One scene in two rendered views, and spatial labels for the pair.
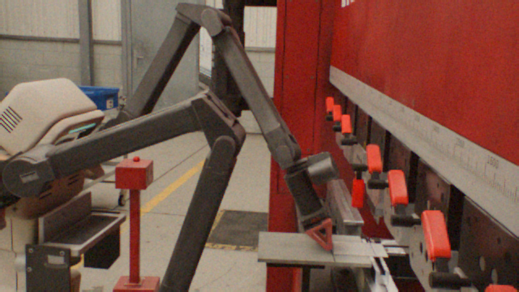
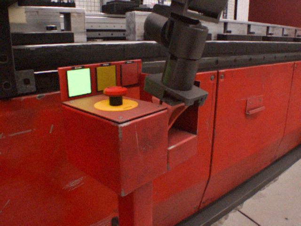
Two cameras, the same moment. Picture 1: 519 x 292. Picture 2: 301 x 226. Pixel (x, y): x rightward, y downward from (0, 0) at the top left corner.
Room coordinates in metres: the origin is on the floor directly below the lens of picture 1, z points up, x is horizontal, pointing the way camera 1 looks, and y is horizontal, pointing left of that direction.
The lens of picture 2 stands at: (1.43, 0.44, 0.89)
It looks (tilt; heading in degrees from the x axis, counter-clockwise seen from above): 17 degrees down; 230
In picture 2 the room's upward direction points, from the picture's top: straight up
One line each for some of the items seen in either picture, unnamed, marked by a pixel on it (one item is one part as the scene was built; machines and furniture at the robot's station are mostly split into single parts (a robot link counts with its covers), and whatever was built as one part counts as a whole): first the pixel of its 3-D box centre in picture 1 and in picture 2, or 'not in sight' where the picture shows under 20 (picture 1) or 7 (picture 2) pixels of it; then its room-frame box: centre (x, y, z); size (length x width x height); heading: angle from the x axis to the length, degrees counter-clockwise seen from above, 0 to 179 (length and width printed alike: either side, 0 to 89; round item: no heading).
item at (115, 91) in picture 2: not in sight; (115, 98); (1.22, 0.10, 0.79); 0.04 x 0.04 x 0.04
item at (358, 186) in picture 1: (360, 185); not in sight; (1.19, -0.22, 1.20); 0.04 x 0.02 x 0.10; 89
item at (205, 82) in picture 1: (219, 53); not in sight; (2.53, 0.18, 1.42); 0.45 x 0.12 x 0.36; 15
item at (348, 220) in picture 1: (342, 210); not in sight; (1.89, -0.30, 0.92); 0.50 x 0.06 x 0.10; 179
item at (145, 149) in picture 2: not in sight; (132, 115); (1.17, 0.08, 0.75); 0.20 x 0.16 x 0.18; 8
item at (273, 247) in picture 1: (311, 248); not in sight; (1.34, -0.14, 1.00); 0.26 x 0.18 x 0.01; 89
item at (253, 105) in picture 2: not in sight; (256, 104); (0.32, -0.11, 0.59); 0.15 x 0.02 x 0.07; 179
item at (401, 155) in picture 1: (418, 189); not in sight; (0.97, -0.28, 1.26); 0.15 x 0.09 x 0.17; 179
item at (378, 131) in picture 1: (394, 163); not in sight; (1.17, -0.29, 1.26); 0.15 x 0.09 x 0.17; 179
